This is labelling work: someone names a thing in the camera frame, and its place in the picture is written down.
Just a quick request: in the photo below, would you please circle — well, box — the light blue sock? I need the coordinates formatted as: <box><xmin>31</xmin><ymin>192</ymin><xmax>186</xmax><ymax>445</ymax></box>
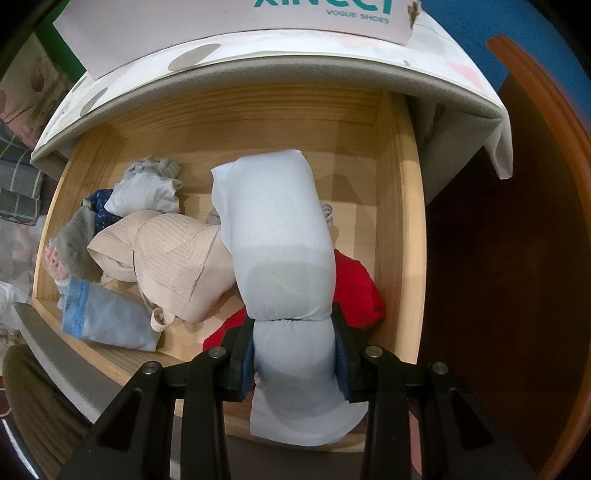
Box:
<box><xmin>61</xmin><ymin>277</ymin><xmax>160</xmax><ymax>352</ymax></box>

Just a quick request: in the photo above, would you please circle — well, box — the floral beige pillow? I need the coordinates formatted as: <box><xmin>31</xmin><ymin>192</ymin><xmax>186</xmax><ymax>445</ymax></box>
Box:
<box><xmin>1</xmin><ymin>34</ymin><xmax>72</xmax><ymax>149</ymax></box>

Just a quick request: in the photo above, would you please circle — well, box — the grey green underwear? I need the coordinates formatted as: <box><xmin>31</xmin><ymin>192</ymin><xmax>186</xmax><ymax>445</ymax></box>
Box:
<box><xmin>52</xmin><ymin>205</ymin><xmax>102</xmax><ymax>281</ymax></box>

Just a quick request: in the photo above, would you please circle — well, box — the white shoe box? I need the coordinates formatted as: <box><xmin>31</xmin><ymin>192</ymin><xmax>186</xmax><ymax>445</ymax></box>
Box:
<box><xmin>54</xmin><ymin>0</ymin><xmax>421</xmax><ymax>78</ymax></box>

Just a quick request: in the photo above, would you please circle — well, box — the green foam mat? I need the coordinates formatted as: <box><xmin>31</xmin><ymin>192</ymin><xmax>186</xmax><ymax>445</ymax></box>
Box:
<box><xmin>35</xmin><ymin>0</ymin><xmax>86</xmax><ymax>84</ymax></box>

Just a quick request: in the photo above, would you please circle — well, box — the navy dotted underwear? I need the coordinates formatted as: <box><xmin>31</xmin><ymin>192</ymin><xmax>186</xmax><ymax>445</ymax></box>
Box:
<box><xmin>85</xmin><ymin>189</ymin><xmax>121</xmax><ymax>233</ymax></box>

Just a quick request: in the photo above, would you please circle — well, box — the patterned white cloth cover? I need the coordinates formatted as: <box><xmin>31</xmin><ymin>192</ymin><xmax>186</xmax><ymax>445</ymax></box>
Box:
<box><xmin>31</xmin><ymin>13</ymin><xmax>514</xmax><ymax>199</ymax></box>

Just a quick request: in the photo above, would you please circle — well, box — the plaid grey bedding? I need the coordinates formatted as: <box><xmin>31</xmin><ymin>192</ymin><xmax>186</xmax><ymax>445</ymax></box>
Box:
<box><xmin>0</xmin><ymin>123</ymin><xmax>44</xmax><ymax>225</ymax></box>

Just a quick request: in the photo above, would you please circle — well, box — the olive trouser leg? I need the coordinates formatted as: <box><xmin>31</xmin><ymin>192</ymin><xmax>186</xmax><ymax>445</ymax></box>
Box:
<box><xmin>3</xmin><ymin>344</ymin><xmax>93</xmax><ymax>479</ymax></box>

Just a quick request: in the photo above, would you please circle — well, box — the blue foam mat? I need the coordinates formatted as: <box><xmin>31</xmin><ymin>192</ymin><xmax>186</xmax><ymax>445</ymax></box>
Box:
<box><xmin>422</xmin><ymin>1</ymin><xmax>590</xmax><ymax>120</ymax></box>

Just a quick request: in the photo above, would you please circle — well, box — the white grey underwear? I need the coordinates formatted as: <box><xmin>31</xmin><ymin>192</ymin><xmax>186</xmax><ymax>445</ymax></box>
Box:
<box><xmin>105</xmin><ymin>157</ymin><xmax>183</xmax><ymax>217</ymax></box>

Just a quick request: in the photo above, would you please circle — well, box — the beige ribbed underwear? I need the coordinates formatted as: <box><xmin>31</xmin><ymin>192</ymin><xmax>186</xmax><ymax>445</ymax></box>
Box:
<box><xmin>87</xmin><ymin>210</ymin><xmax>235</xmax><ymax>332</ymax></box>

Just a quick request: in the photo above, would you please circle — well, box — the brown wooden chair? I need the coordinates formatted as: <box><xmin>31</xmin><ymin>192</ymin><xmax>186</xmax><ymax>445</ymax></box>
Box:
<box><xmin>419</xmin><ymin>35</ymin><xmax>590</xmax><ymax>479</ymax></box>

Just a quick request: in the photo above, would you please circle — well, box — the red underwear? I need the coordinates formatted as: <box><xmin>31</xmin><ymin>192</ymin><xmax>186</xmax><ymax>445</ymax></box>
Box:
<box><xmin>202</xmin><ymin>248</ymin><xmax>387</xmax><ymax>349</ymax></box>

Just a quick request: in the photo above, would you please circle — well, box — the wooden drawer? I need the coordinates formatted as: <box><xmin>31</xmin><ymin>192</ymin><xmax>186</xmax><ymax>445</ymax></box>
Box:
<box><xmin>42</xmin><ymin>85</ymin><xmax>427</xmax><ymax>363</ymax></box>

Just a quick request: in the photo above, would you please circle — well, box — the floral pink white underwear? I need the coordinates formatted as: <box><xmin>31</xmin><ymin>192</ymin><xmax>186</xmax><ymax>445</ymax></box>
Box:
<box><xmin>42</xmin><ymin>242</ymin><xmax>70</xmax><ymax>310</ymax></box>

